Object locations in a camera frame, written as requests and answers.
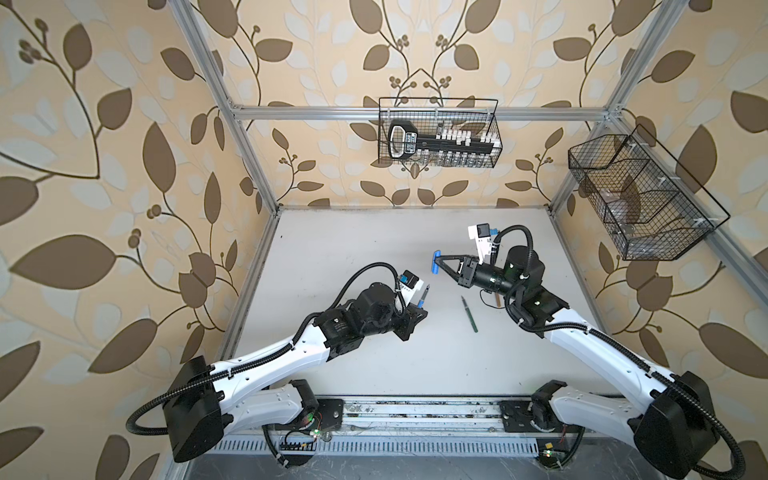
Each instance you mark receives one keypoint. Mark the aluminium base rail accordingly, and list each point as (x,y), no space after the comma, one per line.
(430,426)

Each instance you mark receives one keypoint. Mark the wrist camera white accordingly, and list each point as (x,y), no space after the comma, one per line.
(482,235)
(410,285)

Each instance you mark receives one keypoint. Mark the green pen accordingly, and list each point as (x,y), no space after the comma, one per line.
(469,315)

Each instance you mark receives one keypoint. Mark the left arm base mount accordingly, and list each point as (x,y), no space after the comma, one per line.
(295,443)

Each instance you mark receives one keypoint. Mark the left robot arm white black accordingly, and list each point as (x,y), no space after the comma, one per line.
(208,401)

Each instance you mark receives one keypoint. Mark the aluminium frame back bar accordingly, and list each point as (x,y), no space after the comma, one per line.
(372,113)

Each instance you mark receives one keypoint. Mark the black tool with white bits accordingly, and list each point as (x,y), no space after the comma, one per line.
(403,140)

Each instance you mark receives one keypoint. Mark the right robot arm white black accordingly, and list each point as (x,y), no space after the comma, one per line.
(669,419)

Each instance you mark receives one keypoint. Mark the back wire basket black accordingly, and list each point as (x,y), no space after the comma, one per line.
(436,131)

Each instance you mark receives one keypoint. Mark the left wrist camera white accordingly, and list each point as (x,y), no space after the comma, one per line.
(410,285)

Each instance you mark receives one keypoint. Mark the aluminium frame left post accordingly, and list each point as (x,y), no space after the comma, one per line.
(183,14)

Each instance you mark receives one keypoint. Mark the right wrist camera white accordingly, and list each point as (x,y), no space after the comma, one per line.
(482,235)

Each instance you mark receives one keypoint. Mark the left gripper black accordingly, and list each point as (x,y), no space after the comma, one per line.
(410,320)

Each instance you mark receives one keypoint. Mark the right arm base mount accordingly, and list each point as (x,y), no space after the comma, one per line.
(540,420)

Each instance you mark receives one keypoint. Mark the blue pen cap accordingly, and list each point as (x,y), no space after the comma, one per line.
(434,265)

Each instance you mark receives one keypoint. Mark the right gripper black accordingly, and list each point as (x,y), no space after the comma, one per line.
(468,268)

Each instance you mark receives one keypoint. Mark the wire basket black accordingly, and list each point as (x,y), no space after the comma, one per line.
(436,131)
(652,205)

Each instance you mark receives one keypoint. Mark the right wire basket black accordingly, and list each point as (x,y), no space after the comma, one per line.
(652,205)

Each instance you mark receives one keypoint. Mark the blue pen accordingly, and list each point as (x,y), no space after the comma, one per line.
(423,297)

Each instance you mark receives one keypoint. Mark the aluminium frame right post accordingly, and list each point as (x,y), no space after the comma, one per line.
(652,20)

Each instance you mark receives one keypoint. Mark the aluminium frame post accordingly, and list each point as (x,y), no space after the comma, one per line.
(183,14)
(652,20)

